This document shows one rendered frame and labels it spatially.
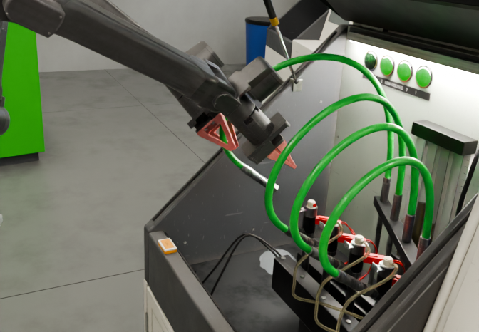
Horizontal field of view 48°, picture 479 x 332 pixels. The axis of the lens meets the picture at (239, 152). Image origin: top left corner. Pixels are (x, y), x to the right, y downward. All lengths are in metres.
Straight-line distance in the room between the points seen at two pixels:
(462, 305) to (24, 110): 3.76
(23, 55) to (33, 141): 0.65
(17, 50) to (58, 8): 3.48
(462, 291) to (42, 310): 2.19
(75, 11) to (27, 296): 2.25
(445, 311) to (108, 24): 0.66
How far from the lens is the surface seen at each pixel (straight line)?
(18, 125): 4.33
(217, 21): 8.04
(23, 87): 4.26
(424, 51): 1.22
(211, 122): 1.12
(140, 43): 0.82
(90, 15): 0.77
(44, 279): 2.99
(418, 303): 0.91
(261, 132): 1.01
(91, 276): 2.97
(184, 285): 1.18
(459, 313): 0.90
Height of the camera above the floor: 1.62
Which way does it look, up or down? 21 degrees down
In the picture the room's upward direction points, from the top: 3 degrees clockwise
